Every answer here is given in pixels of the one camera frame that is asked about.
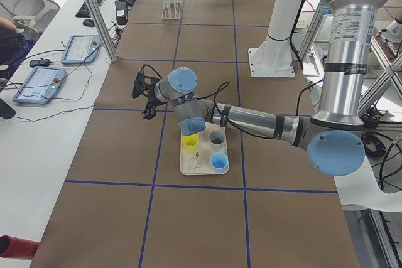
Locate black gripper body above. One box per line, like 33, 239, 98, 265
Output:
145, 95, 162, 112

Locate yellow plastic cup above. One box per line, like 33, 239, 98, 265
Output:
182, 134, 199, 153

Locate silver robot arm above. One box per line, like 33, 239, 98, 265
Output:
131, 0, 388, 176

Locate grey plastic cup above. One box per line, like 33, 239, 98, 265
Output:
209, 130, 225, 151

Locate pale green plastic tray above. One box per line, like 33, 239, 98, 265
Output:
180, 123, 229, 176

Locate far blue teach pendant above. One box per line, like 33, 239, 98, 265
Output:
60, 35, 101, 65

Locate blue teach pendant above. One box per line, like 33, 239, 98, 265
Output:
13, 67, 67, 105
60, 35, 101, 65

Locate black power adapter box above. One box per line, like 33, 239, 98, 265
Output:
114, 1, 128, 25

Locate black computer mouse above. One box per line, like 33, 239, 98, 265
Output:
82, 19, 95, 27

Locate near blue teach pendant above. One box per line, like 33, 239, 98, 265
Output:
13, 67, 67, 105

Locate black computer keyboard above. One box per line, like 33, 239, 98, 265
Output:
75, 0, 108, 18

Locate black handheld remote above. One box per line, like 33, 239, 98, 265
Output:
29, 59, 51, 68

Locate white office chair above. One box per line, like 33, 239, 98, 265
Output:
1, 0, 60, 37

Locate red cylinder bottle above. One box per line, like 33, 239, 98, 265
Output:
1, 235, 40, 260

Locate white wire cup rack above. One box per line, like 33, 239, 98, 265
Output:
161, 0, 182, 20

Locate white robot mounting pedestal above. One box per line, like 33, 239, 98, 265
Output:
248, 0, 304, 78

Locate aluminium frame post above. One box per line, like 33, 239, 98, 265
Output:
84, 0, 117, 63

